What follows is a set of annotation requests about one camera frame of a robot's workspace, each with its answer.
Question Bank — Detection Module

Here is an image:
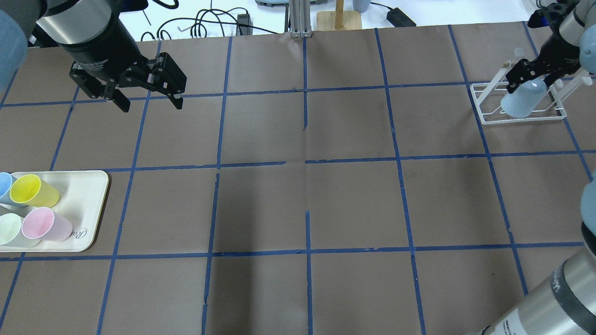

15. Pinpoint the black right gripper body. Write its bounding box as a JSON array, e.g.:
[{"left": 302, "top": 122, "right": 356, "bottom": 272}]
[{"left": 535, "top": 33, "right": 581, "bottom": 84}]

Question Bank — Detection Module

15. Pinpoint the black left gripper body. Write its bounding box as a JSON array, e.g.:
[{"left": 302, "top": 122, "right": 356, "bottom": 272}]
[{"left": 59, "top": 19, "right": 163, "bottom": 94}]

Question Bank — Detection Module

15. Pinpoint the light blue plastic cup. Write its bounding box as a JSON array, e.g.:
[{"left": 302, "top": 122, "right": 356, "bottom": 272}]
[{"left": 501, "top": 78, "right": 548, "bottom": 119}]

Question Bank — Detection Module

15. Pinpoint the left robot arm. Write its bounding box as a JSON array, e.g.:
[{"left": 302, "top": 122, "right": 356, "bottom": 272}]
[{"left": 0, "top": 0, "right": 187, "bottom": 112}]

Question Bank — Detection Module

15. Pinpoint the yellow plastic cup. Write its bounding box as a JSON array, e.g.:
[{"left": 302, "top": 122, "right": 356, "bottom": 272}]
[{"left": 9, "top": 174, "right": 60, "bottom": 208}]

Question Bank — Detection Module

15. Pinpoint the blue plastic cup on tray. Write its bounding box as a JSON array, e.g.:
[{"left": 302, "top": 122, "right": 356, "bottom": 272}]
[{"left": 0, "top": 172, "right": 19, "bottom": 206}]

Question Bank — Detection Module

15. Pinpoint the pink plastic cup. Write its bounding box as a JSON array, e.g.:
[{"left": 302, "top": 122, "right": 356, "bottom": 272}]
[{"left": 21, "top": 207, "right": 73, "bottom": 241}]

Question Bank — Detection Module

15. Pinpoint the pale green plastic cup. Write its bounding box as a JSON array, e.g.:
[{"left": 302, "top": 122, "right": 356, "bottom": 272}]
[{"left": 0, "top": 213, "right": 41, "bottom": 248}]

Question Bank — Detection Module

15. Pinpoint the cream serving tray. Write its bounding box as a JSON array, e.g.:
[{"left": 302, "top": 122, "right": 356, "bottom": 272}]
[{"left": 0, "top": 170, "right": 110, "bottom": 253}]

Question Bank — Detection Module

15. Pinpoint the black power adapter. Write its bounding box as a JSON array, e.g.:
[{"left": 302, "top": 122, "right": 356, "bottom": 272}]
[{"left": 386, "top": 8, "right": 417, "bottom": 27}]

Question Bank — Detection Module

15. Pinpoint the wooden mug tree stand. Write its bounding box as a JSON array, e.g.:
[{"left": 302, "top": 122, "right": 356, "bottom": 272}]
[{"left": 315, "top": 0, "right": 362, "bottom": 31}]

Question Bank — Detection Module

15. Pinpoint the white wire cup rack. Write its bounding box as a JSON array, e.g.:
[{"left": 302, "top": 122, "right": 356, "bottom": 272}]
[{"left": 469, "top": 44, "right": 595, "bottom": 125}]

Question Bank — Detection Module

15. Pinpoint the black cables bundle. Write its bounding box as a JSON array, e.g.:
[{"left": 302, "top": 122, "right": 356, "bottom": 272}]
[{"left": 140, "top": 0, "right": 254, "bottom": 42}]

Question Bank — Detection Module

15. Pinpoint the aluminium frame post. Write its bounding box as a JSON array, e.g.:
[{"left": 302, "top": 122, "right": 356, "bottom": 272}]
[{"left": 289, "top": 0, "right": 312, "bottom": 38}]

